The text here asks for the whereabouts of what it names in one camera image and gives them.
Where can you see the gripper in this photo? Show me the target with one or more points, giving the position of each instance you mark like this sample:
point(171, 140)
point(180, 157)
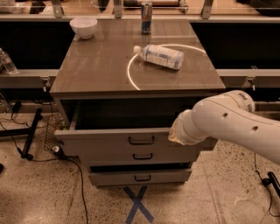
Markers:
point(181, 130)

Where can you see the grey top drawer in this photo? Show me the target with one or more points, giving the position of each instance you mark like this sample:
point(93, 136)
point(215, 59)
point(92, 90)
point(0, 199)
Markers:
point(100, 123)

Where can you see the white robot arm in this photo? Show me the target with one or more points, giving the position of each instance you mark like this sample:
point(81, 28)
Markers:
point(230, 117)

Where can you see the grey bottom drawer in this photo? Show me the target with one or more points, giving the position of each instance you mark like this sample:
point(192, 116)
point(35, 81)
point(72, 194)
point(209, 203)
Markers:
point(126, 178)

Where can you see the grey drawer cabinet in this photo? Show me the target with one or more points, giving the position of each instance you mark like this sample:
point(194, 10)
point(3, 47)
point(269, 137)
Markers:
point(106, 67)

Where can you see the clear plastic water bottle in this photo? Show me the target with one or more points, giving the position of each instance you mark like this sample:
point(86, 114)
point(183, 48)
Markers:
point(159, 55)

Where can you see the blue tape cross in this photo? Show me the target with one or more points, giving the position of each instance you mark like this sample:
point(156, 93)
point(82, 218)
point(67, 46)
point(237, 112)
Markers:
point(137, 205)

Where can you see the black plug at right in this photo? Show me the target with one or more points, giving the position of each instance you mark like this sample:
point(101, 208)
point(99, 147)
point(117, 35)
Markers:
point(272, 180)

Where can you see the blue silver drink can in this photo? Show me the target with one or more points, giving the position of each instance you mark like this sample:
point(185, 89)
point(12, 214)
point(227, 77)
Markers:
point(146, 16)

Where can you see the white ceramic bowl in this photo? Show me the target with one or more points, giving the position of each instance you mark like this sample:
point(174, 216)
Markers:
point(84, 27)

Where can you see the black metal stand leg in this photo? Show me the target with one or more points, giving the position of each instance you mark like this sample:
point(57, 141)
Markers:
point(29, 132)

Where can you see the small bottle on left ledge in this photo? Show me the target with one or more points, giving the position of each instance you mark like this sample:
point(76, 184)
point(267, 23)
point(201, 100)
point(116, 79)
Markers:
point(7, 62)

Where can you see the black top drawer handle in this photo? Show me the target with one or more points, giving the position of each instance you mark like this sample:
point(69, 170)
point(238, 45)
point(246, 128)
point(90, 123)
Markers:
point(133, 141)

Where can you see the wire basket with fruit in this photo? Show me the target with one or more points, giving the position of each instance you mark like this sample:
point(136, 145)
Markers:
point(52, 144)

